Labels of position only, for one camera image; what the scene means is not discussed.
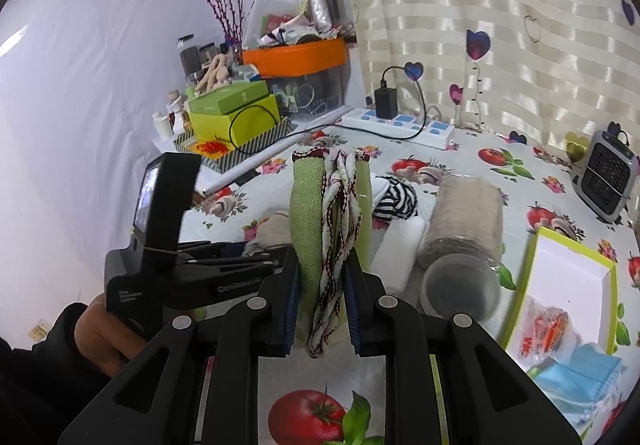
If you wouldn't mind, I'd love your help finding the black cable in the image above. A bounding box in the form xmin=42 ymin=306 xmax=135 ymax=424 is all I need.
xmin=227 ymin=65 xmax=431 ymax=158

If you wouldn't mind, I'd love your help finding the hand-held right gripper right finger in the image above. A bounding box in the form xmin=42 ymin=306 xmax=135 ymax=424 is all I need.
xmin=342 ymin=250 xmax=583 ymax=445

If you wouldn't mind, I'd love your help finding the orange lidded storage bin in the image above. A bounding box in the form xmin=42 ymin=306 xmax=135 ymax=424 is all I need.
xmin=241 ymin=37 xmax=351 ymax=118

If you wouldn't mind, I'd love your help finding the heart print striped curtain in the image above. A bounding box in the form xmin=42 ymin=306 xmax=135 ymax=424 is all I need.
xmin=340 ymin=0 xmax=640 ymax=160

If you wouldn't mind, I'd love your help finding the blue face mask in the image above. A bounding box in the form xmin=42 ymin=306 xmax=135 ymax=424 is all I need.
xmin=537 ymin=342 xmax=623 ymax=426

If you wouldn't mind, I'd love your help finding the dark green flat box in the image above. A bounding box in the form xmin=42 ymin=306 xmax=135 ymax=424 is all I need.
xmin=186 ymin=80 xmax=269 ymax=118

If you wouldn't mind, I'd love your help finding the orange print plastic packet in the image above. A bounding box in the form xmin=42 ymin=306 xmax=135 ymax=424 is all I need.
xmin=517 ymin=297 xmax=581 ymax=361

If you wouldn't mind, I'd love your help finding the green cloth with braided trim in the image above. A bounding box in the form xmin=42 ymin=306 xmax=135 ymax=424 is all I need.
xmin=289 ymin=147 xmax=373 ymax=360

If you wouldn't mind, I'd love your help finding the beige plush toy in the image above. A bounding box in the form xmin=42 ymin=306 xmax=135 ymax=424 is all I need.
xmin=195 ymin=54 xmax=236 ymax=93

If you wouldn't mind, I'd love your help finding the black white striped sock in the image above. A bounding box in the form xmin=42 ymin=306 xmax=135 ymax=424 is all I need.
xmin=372 ymin=176 xmax=418 ymax=226

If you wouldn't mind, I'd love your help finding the grey space heater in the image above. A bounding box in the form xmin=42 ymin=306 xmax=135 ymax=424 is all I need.
xmin=572 ymin=122 xmax=638 ymax=224

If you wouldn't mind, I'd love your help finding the fruit print tablecloth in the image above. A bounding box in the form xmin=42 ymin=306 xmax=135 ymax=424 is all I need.
xmin=177 ymin=122 xmax=640 ymax=445

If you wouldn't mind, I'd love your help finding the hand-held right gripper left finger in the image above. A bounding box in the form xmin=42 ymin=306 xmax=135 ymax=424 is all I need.
xmin=57 ymin=250 xmax=306 ymax=445

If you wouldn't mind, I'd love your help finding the pile of assorted packets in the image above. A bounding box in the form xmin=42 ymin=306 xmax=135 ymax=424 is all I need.
xmin=245 ymin=0 xmax=358 ymax=48

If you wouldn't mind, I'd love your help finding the lime green box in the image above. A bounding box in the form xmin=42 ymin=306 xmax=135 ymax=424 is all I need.
xmin=190 ymin=94 xmax=281 ymax=148

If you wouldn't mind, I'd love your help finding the yellow-green cardboard box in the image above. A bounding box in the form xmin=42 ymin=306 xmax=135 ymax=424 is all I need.
xmin=500 ymin=226 xmax=628 ymax=431

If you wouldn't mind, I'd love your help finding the black white striped box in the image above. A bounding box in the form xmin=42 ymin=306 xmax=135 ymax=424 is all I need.
xmin=172 ymin=117 xmax=296 ymax=173

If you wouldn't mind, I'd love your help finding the white pill bottle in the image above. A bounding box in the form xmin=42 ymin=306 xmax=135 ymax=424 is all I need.
xmin=154 ymin=112 xmax=173 ymax=142

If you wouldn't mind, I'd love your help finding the white power strip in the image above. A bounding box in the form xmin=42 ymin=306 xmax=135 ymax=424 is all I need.
xmin=340 ymin=107 xmax=456 ymax=150

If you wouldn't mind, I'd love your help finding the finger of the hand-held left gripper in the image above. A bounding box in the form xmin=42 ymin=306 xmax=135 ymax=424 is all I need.
xmin=185 ymin=249 xmax=296 ymax=275
xmin=177 ymin=240 xmax=266 ymax=258

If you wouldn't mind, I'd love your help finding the small white bottle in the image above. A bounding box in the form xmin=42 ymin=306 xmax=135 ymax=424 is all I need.
xmin=167 ymin=91 xmax=188 ymax=134

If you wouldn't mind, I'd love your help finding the person's left hand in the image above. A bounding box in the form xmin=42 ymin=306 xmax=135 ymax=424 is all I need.
xmin=74 ymin=297 xmax=151 ymax=376

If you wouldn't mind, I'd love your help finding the clear plastic jar dark lid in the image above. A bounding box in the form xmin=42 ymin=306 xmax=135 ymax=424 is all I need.
xmin=417 ymin=176 xmax=506 ymax=271

